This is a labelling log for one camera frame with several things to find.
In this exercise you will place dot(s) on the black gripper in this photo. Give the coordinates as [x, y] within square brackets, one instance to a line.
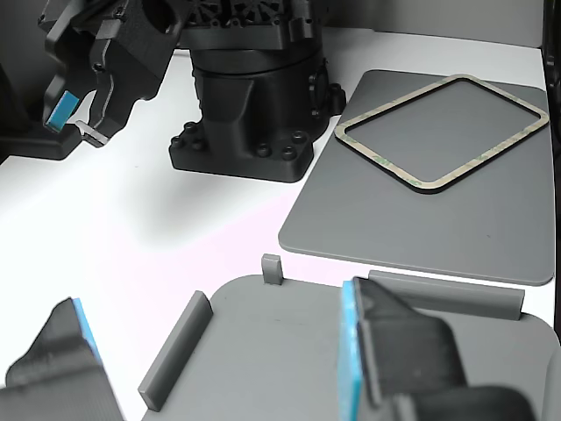
[140, 52]

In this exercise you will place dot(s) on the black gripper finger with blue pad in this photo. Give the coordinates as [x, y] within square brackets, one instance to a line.
[403, 359]
[52, 377]

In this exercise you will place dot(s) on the beige taped rectangular frame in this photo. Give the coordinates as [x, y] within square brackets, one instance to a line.
[504, 143]

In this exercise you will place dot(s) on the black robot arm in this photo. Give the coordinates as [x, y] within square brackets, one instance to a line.
[228, 109]

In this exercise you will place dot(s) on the grey holder plate with rails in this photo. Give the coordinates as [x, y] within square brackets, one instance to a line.
[263, 351]

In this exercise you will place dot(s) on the flat grey plate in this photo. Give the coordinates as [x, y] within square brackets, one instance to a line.
[394, 228]

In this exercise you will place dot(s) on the black vertical post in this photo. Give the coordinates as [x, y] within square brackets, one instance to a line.
[553, 44]

